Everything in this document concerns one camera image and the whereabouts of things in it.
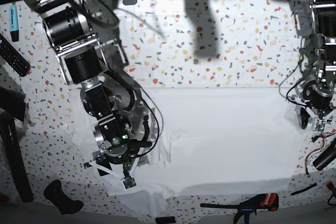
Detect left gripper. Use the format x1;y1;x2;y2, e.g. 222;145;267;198
297;80;335;129

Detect black orange bar clamp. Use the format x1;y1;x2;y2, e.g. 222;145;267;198
200;193;279;224

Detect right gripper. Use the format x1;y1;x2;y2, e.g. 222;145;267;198
83;119;152;177

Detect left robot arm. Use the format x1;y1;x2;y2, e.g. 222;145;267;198
295;0;335;132

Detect blue highlighter pen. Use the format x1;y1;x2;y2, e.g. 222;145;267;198
9;5;19;42

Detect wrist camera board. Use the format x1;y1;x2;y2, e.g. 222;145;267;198
312;119;326;132
122;176;137;190

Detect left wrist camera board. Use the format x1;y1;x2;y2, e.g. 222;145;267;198
312;119;326;132

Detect white T-shirt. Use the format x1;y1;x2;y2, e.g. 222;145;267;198
73;86;309;217

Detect black remote control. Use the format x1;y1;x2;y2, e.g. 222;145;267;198
1;35;30;77

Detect small black box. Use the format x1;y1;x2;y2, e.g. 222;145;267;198
155;216;176;224

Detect black cylinder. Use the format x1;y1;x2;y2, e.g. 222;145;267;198
313;139;336;171

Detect red black wires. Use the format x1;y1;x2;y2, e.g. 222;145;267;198
304;131;336;175

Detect terrazzo pattern tablecloth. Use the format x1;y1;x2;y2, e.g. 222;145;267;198
1;0;335;223

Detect black fabric strap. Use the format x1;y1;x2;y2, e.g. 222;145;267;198
0;86;27;122

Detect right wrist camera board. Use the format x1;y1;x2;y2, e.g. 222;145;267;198
122;176;137;190

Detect black game controller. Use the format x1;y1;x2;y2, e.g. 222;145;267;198
44;179;84;215

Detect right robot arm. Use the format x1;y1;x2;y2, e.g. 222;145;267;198
24;0;305;177

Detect black cable piece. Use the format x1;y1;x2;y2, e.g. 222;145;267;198
290;183;318;196

